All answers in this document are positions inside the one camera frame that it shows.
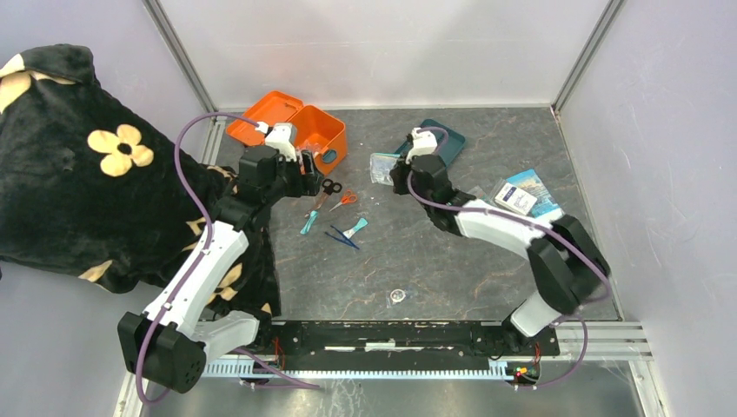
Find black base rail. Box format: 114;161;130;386
248;320;561;372

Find teal divided tray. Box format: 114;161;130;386
419;119;466;167

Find black handled scissors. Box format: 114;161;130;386
305;178;343;217

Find orange medicine kit box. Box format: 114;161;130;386
243;90;349;175

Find black floral blanket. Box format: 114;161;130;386
0;43;282;319

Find teal white tube packet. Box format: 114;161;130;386
342;217;368;239

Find blue plastic tweezers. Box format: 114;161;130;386
324;226;360;250

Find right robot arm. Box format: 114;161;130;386
390;127;611;354

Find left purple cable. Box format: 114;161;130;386
134;112;272;406

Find small items teal-header bag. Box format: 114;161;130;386
369;153;400;186

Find orange handled scissors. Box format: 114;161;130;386
329;189;358;212

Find blue cotton pad packet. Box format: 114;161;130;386
507;169;564;222

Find beige bandage clear bag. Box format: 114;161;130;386
468;186;488;202

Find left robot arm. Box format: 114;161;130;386
117;122;324;405

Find white blue box bag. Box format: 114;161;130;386
491;180;537;216

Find small round clear packet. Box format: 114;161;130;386
387;288;409;308

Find teal scissor sheath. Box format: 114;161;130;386
300;210;319;235

